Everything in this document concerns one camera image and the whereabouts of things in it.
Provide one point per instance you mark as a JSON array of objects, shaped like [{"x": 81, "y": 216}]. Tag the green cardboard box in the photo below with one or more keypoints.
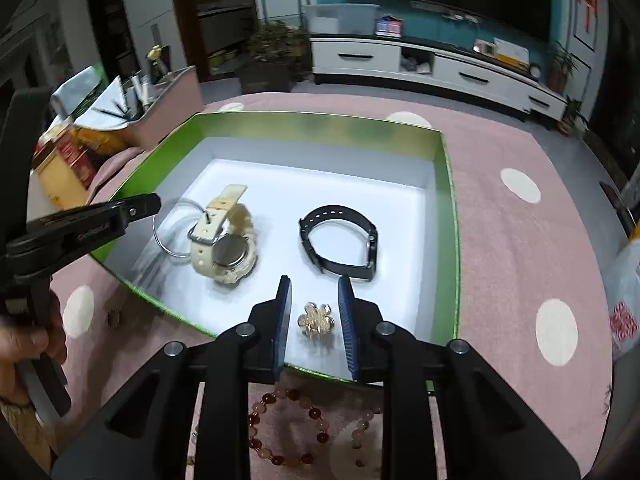
[{"x": 350, "y": 210}]

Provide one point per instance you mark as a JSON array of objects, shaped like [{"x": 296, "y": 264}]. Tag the desk calendar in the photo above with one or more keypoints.
[{"x": 512, "y": 54}]

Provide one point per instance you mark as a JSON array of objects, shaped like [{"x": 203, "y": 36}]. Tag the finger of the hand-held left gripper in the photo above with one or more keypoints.
[
  {"x": 90, "y": 230},
  {"x": 27, "y": 160}
]

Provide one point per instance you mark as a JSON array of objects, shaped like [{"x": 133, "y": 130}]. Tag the green wash basin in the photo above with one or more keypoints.
[{"x": 220, "y": 59}]

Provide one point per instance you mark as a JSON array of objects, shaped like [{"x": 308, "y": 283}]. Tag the cream wristwatch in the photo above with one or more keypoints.
[{"x": 230, "y": 255}]

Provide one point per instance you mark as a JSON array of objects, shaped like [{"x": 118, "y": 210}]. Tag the yellow bottle with brown cap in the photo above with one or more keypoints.
[{"x": 57, "y": 187}]

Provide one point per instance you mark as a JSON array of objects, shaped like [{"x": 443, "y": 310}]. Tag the large leafy potted plant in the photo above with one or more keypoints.
[{"x": 275, "y": 42}]

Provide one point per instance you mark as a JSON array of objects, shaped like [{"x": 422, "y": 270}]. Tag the white television cabinet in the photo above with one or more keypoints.
[{"x": 370, "y": 55}]

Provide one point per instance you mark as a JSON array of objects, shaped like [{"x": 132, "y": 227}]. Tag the red knot wall ornament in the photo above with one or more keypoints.
[{"x": 587, "y": 0}]

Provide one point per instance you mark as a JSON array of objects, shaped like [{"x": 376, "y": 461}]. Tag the white tall cupboard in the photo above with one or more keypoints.
[{"x": 155, "y": 35}]

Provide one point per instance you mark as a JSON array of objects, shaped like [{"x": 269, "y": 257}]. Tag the black wristwatch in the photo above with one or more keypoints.
[{"x": 372, "y": 260}]

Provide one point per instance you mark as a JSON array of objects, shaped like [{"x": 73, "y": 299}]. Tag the person's left hand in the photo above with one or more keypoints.
[{"x": 30, "y": 342}]

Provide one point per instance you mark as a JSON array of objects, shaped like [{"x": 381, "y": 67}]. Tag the white paper sheet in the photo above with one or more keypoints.
[{"x": 102, "y": 102}]

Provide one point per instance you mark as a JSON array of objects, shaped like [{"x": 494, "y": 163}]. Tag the red snack packet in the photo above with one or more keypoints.
[{"x": 77, "y": 160}]

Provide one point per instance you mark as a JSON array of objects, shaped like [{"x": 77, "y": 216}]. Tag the white plastic shopping bag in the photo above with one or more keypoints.
[{"x": 625, "y": 305}]

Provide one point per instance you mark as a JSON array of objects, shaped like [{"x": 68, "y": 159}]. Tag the yellow snack bag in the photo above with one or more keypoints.
[{"x": 100, "y": 139}]

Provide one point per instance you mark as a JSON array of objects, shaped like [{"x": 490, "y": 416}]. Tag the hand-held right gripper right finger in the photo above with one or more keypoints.
[{"x": 347, "y": 320}]

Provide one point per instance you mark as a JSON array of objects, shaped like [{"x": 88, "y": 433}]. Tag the white power strip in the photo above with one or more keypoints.
[{"x": 460, "y": 16}]

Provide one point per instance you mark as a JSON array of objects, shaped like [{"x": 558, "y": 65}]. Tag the yellow paper bag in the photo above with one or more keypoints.
[{"x": 635, "y": 232}]

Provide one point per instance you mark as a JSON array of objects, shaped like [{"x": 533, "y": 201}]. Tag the clear plastic storage box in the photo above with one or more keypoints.
[{"x": 340, "y": 20}]

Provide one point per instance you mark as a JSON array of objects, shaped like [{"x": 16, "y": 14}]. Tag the pink storage basket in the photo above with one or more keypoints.
[{"x": 170, "y": 110}]

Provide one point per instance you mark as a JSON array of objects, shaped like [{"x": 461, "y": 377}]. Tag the dark red floor mat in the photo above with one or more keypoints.
[{"x": 615, "y": 202}]

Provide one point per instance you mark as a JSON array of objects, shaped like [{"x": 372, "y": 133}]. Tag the small black alarm clock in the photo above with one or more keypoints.
[{"x": 535, "y": 71}]

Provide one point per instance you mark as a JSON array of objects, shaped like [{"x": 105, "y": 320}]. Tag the small potted floor plant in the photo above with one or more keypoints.
[{"x": 574, "y": 116}]

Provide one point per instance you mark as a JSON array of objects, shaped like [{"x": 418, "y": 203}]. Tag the pink polka dot blanket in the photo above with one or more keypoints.
[{"x": 500, "y": 260}]

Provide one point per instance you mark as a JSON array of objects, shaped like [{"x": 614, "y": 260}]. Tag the green and white bag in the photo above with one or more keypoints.
[{"x": 75, "y": 90}]

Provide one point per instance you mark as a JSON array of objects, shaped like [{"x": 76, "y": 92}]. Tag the small gold figurine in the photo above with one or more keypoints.
[{"x": 156, "y": 55}]

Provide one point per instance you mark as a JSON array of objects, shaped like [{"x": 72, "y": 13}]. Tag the gold flower brooch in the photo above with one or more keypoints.
[{"x": 314, "y": 321}]

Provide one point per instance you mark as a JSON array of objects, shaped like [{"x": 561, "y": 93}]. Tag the small white screen device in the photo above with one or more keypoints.
[{"x": 484, "y": 47}]

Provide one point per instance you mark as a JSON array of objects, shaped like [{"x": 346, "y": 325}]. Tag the black pencil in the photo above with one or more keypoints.
[{"x": 110, "y": 112}]

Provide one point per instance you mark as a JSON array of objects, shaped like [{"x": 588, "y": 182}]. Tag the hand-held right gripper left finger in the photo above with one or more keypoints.
[{"x": 282, "y": 320}]

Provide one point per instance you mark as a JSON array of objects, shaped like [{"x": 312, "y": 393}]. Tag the silver bangle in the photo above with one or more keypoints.
[{"x": 170, "y": 254}]

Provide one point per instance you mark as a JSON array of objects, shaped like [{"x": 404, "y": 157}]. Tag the potted plant in brown pot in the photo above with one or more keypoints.
[{"x": 561, "y": 67}]

